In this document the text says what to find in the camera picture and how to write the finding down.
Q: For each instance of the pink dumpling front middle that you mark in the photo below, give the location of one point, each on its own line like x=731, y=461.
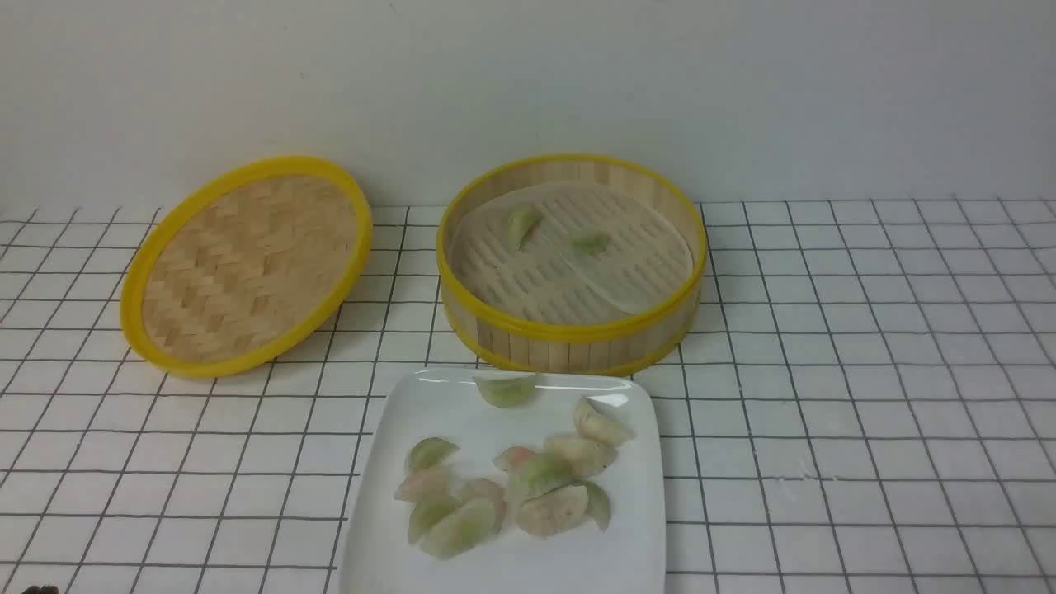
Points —
x=495, y=493

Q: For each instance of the white steamer liner paper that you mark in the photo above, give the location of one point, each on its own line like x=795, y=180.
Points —
x=545, y=282

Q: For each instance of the white square plate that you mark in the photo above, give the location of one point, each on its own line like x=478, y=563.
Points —
x=628, y=557

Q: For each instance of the pale dumpling plate right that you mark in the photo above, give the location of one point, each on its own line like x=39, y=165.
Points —
x=594, y=424

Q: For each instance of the pale dumpling centre right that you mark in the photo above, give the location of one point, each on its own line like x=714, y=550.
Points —
x=586, y=457

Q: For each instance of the bamboo steamer basket yellow rim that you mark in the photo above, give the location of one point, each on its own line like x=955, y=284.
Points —
x=620, y=348

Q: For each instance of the green dumpling plate top edge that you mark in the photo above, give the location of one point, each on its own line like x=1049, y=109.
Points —
x=507, y=392

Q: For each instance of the green dumpling front left small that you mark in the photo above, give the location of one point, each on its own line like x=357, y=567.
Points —
x=427, y=513

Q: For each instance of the pink dumpling centre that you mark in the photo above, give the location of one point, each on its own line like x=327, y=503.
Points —
x=512, y=458

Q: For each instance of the bamboo steamer lid yellow rim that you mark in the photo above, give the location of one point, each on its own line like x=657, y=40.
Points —
x=247, y=267

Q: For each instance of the pink dumpling plate left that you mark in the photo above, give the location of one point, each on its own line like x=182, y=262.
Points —
x=424, y=484

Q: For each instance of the green dumpling front large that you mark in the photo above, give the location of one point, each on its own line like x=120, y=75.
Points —
x=475, y=521

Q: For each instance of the pale pink dumpling front right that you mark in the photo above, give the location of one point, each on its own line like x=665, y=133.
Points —
x=553, y=513

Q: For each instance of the green dumpling plate left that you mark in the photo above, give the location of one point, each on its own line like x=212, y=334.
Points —
x=427, y=453

